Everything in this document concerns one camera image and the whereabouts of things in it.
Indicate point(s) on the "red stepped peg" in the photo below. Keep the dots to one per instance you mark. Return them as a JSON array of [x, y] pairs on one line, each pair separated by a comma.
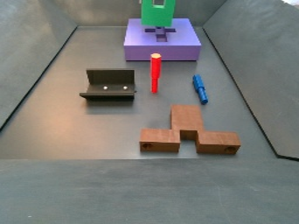
[[154, 70]]

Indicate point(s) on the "green U-shaped block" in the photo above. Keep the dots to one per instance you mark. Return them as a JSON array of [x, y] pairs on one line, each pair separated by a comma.
[[157, 12]]

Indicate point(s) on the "blue stepped peg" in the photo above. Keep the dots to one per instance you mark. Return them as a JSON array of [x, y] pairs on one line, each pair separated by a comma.
[[200, 89]]

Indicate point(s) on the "brown T-shaped wooden block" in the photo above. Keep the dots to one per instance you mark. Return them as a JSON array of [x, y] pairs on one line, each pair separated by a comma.
[[186, 127]]

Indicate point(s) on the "purple board with cross slot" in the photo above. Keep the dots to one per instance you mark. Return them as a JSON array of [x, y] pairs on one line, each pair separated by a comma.
[[181, 45]]

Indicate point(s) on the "black angle bracket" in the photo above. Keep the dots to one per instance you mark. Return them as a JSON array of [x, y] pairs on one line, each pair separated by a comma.
[[109, 84]]

